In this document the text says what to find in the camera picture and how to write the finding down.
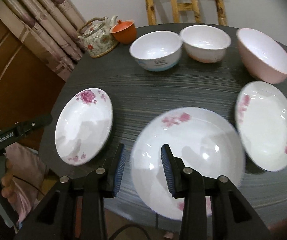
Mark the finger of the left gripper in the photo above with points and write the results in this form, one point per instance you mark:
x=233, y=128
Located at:
x=27, y=127

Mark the small plate pink flowers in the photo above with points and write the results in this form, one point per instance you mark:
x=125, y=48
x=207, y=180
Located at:
x=261, y=120

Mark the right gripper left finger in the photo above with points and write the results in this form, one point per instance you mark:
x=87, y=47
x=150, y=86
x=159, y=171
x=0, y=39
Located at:
x=109, y=178

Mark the large plate magenta flower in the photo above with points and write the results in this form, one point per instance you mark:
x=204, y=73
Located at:
x=83, y=126

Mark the floral ceramic teapot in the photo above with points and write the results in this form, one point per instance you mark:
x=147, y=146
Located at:
x=96, y=37

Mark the brown wooden door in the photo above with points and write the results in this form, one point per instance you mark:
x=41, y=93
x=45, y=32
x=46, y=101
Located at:
x=28, y=88

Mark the orange lidded tea cup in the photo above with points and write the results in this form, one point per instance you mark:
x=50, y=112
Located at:
x=124, y=31

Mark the large plate pink flowers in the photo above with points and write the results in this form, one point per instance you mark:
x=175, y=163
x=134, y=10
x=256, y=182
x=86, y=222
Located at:
x=204, y=140

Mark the white bowl blue dog print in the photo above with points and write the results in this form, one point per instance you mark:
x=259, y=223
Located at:
x=157, y=51

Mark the white bowl pink rabbit print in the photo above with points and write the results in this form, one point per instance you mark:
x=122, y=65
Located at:
x=205, y=43

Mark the pink ceramic bowl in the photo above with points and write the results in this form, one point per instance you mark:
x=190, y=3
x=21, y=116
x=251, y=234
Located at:
x=262, y=56

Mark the beige patterned curtain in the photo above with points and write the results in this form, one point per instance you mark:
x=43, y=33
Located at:
x=48, y=28

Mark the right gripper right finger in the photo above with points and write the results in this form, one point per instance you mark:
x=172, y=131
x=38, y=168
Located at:
x=178, y=176

